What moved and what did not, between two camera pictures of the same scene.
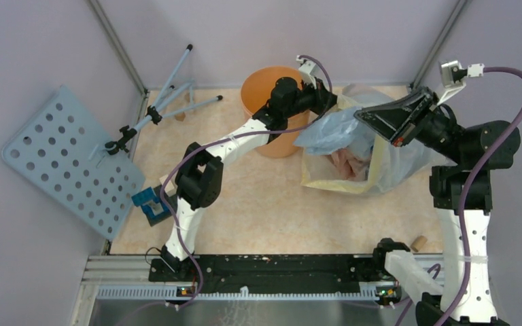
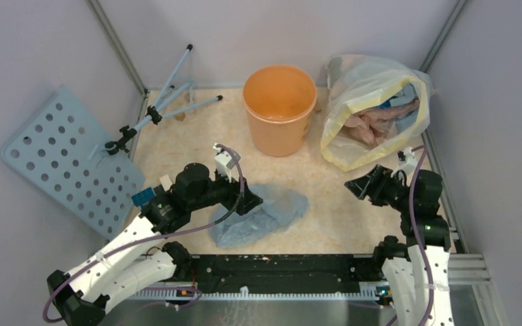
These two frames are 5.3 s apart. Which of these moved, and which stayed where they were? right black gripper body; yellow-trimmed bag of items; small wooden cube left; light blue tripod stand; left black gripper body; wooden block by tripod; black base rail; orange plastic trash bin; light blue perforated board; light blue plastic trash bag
Moved: right black gripper body; yellow-trimmed bag of items; light blue plastic trash bag; left black gripper body
Stayed: orange plastic trash bin; wooden block by tripod; light blue perforated board; light blue tripod stand; black base rail; small wooden cube left
